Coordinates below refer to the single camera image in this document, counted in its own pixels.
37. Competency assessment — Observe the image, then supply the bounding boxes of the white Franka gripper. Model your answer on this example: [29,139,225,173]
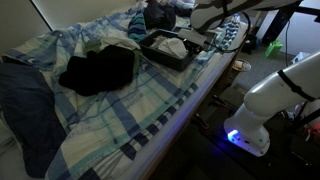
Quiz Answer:
[184,31,220,56]

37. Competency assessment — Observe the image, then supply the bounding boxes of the black plastic box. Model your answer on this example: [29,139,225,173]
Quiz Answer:
[138,28,205,73]

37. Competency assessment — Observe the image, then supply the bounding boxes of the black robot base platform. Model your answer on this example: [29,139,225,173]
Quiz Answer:
[199,123,320,180]

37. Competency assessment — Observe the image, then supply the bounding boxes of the white cloth in box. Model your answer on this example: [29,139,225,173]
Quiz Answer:
[156,37,189,60]

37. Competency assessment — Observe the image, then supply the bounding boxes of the white box device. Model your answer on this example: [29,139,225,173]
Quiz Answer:
[290,51,312,66]

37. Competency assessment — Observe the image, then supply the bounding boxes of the dark navy garment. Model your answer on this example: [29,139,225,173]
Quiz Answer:
[143,0,193,32]

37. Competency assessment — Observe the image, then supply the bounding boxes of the teal striped cloth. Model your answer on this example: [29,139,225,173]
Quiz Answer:
[127,11,148,43]

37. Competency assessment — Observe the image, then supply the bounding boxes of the green bag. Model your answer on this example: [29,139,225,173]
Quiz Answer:
[264,39,284,59]

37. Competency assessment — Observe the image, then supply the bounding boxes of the blue white checkered bedsheet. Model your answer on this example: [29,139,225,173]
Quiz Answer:
[3,0,249,180]

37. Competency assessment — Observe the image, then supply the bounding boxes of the black stand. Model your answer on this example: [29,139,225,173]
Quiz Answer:
[261,4,295,46]

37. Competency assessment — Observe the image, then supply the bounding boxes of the black garment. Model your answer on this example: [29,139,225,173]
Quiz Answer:
[58,44,138,98]

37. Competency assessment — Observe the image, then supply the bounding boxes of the pale green cloth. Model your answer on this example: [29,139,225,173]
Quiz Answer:
[83,39,103,56]

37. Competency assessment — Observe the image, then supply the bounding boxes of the red fabric item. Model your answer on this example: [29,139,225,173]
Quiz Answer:
[305,120,320,144]

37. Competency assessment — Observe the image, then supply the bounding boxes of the dark blue jeans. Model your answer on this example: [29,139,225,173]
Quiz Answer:
[0,56,68,179]

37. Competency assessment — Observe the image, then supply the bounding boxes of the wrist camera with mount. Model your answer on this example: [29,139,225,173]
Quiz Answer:
[177,27,208,47]

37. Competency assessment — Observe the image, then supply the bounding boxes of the red handled tool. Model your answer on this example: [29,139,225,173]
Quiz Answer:
[209,94,231,109]
[194,113,212,131]

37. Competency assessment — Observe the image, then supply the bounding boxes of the bed with wooden frame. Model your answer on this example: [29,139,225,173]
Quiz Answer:
[128,24,253,180]

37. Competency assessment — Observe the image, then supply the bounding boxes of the thin black hanging cable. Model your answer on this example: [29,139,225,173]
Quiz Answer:
[284,19,291,66]

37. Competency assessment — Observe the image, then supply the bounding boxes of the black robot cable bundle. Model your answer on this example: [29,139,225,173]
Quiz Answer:
[203,11,320,103]

